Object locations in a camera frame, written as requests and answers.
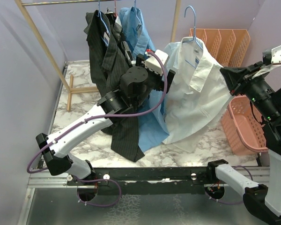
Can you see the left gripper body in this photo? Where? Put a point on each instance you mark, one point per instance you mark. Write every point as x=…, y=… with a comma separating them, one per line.
x=154, y=79

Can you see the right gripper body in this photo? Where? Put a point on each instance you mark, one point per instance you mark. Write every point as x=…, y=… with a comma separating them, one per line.
x=247, y=78

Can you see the white shirt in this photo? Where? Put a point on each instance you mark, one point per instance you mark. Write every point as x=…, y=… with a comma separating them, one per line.
x=198, y=96

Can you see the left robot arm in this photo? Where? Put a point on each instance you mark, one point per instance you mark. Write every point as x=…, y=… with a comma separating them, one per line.
x=147, y=74

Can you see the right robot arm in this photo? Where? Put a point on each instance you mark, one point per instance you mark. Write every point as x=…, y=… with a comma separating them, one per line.
x=261, y=201

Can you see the grey plaid shirt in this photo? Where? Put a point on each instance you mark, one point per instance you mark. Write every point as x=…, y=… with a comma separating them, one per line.
x=117, y=32

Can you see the orange file organizer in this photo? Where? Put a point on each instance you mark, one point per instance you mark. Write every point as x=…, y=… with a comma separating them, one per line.
x=227, y=46

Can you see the pink laundry basket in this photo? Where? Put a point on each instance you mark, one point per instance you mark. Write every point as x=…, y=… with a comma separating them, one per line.
x=241, y=125

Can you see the wooden clothes rack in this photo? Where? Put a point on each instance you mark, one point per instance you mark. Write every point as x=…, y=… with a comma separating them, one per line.
x=90, y=31

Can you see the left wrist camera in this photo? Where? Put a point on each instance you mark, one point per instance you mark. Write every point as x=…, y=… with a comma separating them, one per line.
x=153, y=64

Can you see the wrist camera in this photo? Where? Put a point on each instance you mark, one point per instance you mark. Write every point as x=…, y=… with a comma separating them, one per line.
x=272, y=56
x=153, y=64

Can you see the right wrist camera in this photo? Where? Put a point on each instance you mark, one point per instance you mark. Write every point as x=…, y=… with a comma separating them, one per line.
x=272, y=56

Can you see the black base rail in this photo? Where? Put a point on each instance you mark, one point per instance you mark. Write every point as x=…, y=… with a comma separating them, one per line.
x=150, y=180

